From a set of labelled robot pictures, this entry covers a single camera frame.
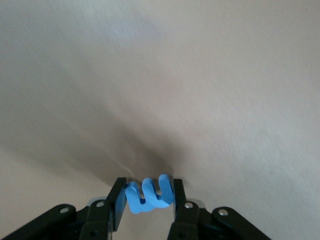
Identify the blue lowercase letter m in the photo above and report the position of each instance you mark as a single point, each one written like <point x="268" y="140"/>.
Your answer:
<point x="150" y="197"/>

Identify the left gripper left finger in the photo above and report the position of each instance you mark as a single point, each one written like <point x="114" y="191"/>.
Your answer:
<point x="117" y="200"/>

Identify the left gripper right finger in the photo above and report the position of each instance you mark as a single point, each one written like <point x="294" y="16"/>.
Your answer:
<point x="185" y="215"/>

